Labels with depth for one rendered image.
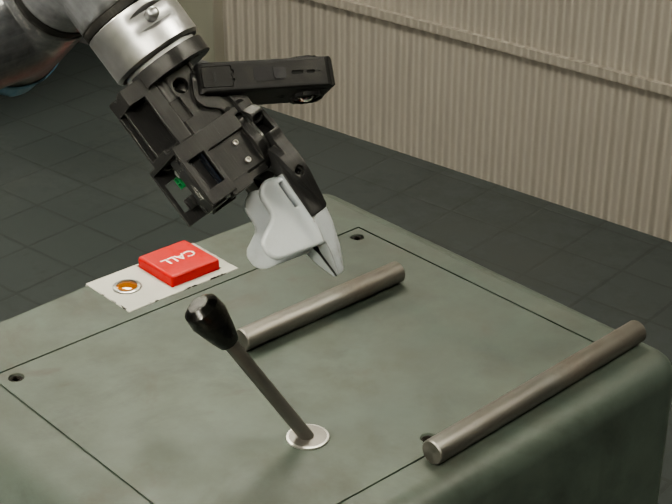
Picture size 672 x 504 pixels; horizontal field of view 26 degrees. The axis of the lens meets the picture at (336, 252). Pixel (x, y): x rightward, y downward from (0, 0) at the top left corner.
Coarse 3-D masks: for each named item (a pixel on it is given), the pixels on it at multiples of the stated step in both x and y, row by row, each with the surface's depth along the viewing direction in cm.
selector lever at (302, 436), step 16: (240, 352) 115; (256, 368) 116; (256, 384) 117; (272, 384) 118; (272, 400) 118; (288, 416) 119; (288, 432) 122; (304, 432) 120; (320, 432) 122; (304, 448) 120
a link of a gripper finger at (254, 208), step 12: (252, 192) 114; (252, 204) 114; (252, 216) 114; (264, 216) 114; (264, 228) 114; (252, 240) 114; (252, 252) 113; (264, 252) 114; (300, 252) 114; (312, 252) 114; (252, 264) 113; (264, 264) 113; (276, 264) 114; (324, 264) 114
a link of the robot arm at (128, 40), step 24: (144, 0) 109; (168, 0) 110; (120, 24) 108; (144, 24) 109; (168, 24) 109; (192, 24) 111; (96, 48) 110; (120, 48) 109; (144, 48) 108; (168, 48) 109; (120, 72) 110
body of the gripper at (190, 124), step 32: (160, 64) 109; (192, 64) 114; (128, 96) 109; (160, 96) 110; (192, 96) 111; (128, 128) 112; (160, 128) 111; (192, 128) 110; (224, 128) 109; (256, 128) 110; (160, 160) 110; (192, 160) 109; (224, 160) 109; (256, 160) 110; (192, 192) 110; (224, 192) 108; (192, 224) 114
